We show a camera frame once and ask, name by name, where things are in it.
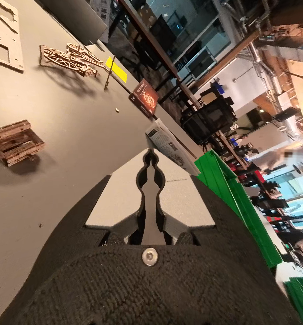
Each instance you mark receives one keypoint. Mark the yellow tape patch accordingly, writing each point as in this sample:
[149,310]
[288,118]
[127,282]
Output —
[118,72]

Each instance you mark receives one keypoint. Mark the wooden block frame assembly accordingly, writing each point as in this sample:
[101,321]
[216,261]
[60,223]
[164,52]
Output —
[11,132]

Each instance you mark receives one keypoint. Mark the dark printed model box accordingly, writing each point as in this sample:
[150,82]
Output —
[146,97]

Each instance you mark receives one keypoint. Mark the wooden bicycle model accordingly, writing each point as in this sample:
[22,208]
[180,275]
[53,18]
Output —
[65,59]

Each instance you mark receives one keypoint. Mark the thin wooden rod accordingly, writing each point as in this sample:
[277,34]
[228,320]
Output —
[110,69]

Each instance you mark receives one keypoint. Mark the printed instruction leaflet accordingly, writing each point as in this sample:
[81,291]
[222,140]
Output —
[166,142]

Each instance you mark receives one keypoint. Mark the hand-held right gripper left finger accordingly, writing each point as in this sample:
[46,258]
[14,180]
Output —
[116,195]

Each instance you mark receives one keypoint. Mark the green plastic bin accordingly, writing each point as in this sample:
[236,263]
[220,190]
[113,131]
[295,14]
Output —
[301,299]
[232,198]

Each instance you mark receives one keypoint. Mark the black equipment cart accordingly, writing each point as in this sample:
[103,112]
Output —
[207,119]

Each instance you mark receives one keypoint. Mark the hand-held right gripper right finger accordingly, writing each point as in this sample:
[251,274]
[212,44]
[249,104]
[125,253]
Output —
[187,198]

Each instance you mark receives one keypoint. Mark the grey partition panel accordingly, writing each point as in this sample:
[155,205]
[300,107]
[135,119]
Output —
[72,20]

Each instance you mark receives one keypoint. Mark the wooden sheet with rectangular cutouts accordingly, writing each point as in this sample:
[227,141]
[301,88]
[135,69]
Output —
[13,38]

